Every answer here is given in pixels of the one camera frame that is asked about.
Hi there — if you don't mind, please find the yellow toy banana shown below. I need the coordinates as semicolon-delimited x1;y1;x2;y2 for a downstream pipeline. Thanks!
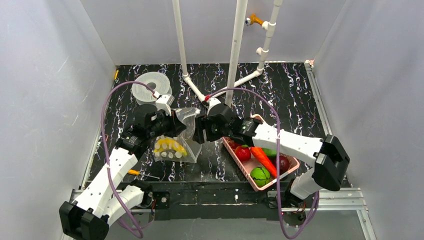
153;138;188;159

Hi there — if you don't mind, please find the clear dotted zip bag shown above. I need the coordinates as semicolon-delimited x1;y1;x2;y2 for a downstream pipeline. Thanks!
153;107;202;164

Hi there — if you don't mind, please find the orange toy carrot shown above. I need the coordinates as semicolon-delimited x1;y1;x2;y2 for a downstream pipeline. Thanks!
250;147;278;178

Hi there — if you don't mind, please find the pink plastic basket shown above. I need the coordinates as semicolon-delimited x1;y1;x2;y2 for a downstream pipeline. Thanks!
221;114;301;193

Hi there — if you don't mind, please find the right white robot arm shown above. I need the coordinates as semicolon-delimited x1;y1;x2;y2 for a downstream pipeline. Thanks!
193;103;350;200

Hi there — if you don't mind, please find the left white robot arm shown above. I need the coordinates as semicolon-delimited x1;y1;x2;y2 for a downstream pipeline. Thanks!
59;104;187;240

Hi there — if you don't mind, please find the white filament spool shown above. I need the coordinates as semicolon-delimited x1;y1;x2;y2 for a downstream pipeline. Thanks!
131;72;172;105

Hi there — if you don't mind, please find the red toy apple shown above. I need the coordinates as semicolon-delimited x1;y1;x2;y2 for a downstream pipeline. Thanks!
234;146;252;163

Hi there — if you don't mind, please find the green toy mango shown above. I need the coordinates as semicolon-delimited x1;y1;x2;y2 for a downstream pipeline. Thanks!
262;148;277;158

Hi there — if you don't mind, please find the green striped toy watermelon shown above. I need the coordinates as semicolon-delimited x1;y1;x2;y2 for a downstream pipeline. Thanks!
249;167;271;188

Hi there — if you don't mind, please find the dark red toy fruit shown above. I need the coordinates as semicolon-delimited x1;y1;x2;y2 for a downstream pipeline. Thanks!
275;155;290;174

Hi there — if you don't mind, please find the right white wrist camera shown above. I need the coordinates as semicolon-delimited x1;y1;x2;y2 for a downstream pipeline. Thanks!
203;95;221;115

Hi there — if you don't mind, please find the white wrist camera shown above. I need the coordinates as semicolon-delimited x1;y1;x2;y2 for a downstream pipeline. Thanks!
203;95;221;115
155;94;175;116

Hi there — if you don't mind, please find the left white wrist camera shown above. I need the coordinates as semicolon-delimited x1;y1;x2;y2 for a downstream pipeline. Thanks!
155;94;175;116

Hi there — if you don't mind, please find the yellow handled screwdriver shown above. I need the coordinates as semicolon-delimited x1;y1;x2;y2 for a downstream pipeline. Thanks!
127;169;160;180

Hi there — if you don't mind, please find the white pvc pipe frame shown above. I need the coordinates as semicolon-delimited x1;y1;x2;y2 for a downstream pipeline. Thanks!
171;0;284;108

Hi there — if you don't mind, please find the orange wall hook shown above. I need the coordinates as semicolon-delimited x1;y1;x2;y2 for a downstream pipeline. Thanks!
245;13;264;26

